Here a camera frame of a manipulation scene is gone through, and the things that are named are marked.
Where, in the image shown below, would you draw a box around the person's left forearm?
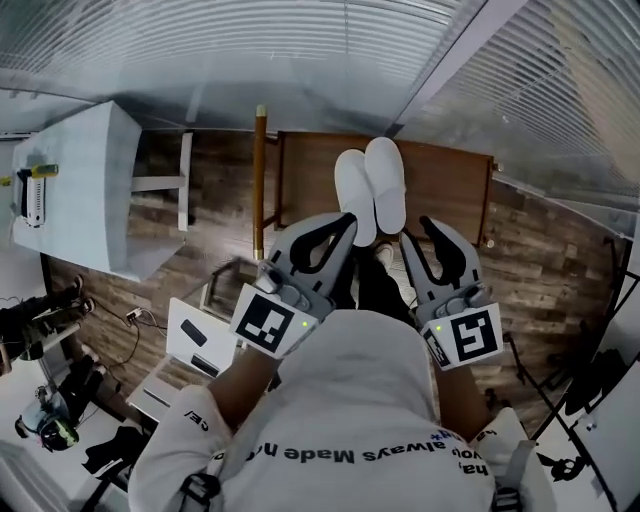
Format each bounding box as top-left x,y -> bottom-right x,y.
207,344 -> 286,436

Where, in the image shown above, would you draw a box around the white stool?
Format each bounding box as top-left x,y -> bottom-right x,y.
124,297 -> 251,431

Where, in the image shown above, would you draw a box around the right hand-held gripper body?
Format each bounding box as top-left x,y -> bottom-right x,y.
413,284 -> 504,372

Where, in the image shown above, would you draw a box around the white portable gas stove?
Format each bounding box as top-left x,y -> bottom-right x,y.
14,167 -> 49,230

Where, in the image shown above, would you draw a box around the person's black trousers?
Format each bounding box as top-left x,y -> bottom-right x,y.
329,239 -> 416,326

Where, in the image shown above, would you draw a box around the light grey table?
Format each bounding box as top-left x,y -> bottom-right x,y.
9,99 -> 196,284

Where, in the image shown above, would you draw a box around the grey harness strap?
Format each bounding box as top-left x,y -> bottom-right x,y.
182,472 -> 221,512
492,439 -> 536,512

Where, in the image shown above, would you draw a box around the black office chair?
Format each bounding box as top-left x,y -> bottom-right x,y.
564,349 -> 634,416

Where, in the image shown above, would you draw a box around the person's white t-shirt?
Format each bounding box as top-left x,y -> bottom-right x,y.
128,308 -> 559,512

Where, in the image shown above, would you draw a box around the black phone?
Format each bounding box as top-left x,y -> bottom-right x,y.
179,318 -> 209,348
189,353 -> 221,379

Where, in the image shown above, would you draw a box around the whiteboard on black stand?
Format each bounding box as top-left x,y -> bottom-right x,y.
509,234 -> 640,512

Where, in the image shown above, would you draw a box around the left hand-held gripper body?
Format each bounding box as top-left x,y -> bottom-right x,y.
228,262 -> 336,360

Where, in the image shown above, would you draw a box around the wooden shelf rack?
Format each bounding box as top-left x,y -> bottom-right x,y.
252,103 -> 501,261

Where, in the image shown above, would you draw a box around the person's right forearm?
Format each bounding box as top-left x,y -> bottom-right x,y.
432,362 -> 494,444

